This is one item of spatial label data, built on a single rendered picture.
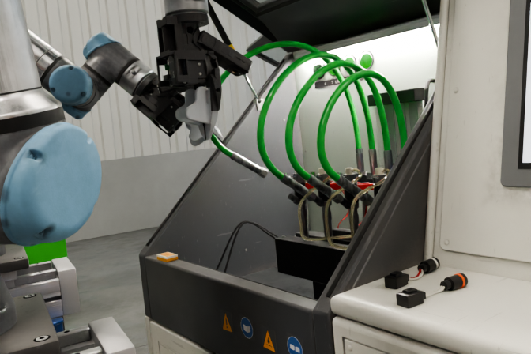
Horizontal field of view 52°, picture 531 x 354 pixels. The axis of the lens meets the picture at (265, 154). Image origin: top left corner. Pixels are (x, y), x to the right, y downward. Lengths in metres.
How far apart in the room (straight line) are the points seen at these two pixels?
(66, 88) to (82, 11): 6.67
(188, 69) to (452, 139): 0.45
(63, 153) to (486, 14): 0.70
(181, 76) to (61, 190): 0.40
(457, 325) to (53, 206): 0.47
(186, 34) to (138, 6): 7.00
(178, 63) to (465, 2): 0.50
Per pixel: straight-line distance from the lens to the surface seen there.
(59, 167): 0.55
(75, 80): 1.10
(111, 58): 1.24
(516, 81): 0.91
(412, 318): 0.73
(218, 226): 1.47
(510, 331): 0.70
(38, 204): 0.53
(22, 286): 1.17
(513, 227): 0.89
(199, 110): 0.92
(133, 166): 7.60
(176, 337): 1.31
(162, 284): 1.32
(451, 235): 0.94
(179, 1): 0.94
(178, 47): 0.92
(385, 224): 0.90
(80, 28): 7.67
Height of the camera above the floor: 1.24
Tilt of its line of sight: 3 degrees down
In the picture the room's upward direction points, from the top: 6 degrees counter-clockwise
